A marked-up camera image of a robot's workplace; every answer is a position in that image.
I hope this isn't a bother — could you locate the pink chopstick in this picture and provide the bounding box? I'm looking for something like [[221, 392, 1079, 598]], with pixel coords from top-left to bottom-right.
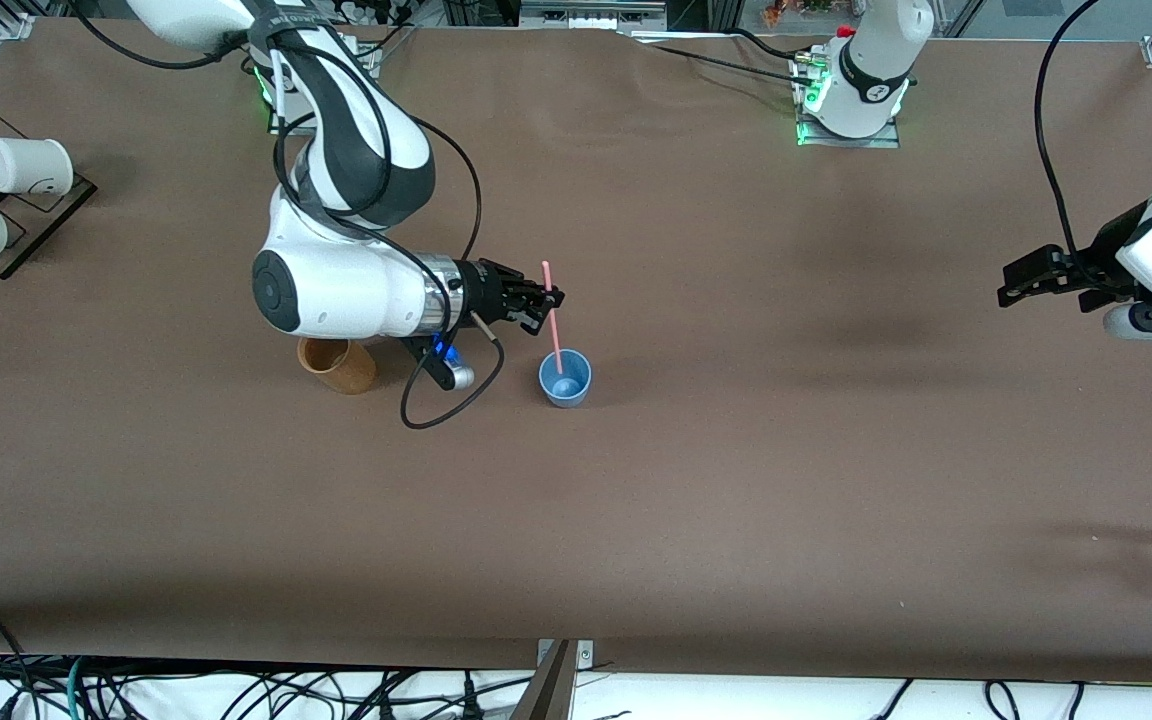
[[540, 261, 567, 379]]

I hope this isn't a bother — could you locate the dark metal post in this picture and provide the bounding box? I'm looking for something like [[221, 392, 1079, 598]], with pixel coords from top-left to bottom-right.
[[509, 640, 577, 720]]

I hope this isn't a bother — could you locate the power strip with plugs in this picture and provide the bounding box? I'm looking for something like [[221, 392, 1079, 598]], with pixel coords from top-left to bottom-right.
[[331, 0, 412, 29]]

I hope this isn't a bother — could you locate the black cup rack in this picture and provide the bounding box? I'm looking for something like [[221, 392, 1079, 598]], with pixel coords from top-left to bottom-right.
[[0, 100, 98, 281]]

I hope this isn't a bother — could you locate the white cup with smiley face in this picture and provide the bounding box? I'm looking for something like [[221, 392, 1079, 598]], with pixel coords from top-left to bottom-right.
[[0, 137, 74, 196]]

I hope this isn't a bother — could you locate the grey metal device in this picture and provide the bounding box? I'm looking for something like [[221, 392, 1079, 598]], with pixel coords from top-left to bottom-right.
[[518, 0, 670, 31]]

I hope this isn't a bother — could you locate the brown cylindrical cup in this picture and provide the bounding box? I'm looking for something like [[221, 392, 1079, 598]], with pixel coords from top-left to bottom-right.
[[296, 337, 378, 395]]

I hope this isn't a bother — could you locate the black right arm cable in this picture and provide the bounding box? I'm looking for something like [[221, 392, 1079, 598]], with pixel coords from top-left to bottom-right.
[[271, 40, 507, 431]]

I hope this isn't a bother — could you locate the black cable on table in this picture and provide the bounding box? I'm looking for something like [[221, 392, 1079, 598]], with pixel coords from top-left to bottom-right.
[[626, 30, 817, 91]]

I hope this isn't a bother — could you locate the blue cup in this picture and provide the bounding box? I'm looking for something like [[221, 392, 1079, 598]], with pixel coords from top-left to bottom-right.
[[538, 348, 594, 409]]

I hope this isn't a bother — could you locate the metal table bracket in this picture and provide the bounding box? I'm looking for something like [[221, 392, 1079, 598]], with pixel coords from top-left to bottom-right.
[[536, 638, 595, 673]]

